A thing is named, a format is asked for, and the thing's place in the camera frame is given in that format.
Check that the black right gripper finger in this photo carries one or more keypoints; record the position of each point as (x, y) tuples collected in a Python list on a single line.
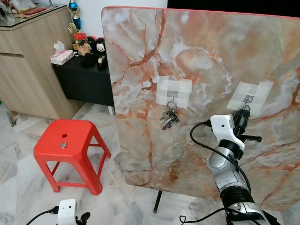
[(244, 113), (253, 138)]

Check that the pink tissue box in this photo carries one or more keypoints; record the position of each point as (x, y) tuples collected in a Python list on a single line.
[(61, 56)]

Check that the taped metal wall hook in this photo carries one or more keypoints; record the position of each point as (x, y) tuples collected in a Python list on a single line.
[(173, 90), (251, 94)]

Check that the marble pattern folding table top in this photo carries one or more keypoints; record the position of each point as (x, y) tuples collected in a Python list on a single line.
[(168, 159)]

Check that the red packet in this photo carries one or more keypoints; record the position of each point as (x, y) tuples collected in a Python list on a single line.
[(36, 10)]

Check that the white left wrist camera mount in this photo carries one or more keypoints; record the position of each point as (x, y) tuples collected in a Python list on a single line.
[(66, 212)]

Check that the black white mouse plush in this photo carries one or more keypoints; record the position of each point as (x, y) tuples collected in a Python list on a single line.
[(101, 46)]

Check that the small gold trophy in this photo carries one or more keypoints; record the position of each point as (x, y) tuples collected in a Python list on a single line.
[(72, 32)]

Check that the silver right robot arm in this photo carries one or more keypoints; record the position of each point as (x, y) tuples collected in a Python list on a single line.
[(234, 185)]

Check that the tall blue gold trophy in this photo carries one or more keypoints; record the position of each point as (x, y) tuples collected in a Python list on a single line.
[(74, 10)]

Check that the white robed figurine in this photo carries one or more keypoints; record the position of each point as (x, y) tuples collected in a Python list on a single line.
[(21, 5)]

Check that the black tape dispenser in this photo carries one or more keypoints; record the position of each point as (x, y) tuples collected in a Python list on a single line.
[(101, 62)]

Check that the black table leg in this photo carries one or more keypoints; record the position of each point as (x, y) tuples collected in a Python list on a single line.
[(158, 201)]

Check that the clear jar red lid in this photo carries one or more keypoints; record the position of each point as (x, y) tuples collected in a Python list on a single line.
[(80, 44)]

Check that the red plastic stool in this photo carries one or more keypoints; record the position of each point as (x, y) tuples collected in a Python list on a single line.
[(75, 132)]

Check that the black round plush toy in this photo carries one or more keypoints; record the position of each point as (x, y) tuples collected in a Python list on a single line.
[(91, 44)]

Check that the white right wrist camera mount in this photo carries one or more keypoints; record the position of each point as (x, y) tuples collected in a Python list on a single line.
[(223, 127)]

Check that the black wallet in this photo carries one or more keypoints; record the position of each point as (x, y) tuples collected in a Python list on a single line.
[(88, 60)]

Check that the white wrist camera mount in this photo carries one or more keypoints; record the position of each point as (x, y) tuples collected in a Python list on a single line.
[(66, 212), (223, 127)]

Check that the light wood cabinet glass top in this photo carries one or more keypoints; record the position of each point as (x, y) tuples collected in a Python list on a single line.
[(33, 70)]

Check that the black low console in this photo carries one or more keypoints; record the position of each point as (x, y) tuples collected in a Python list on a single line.
[(84, 84)]

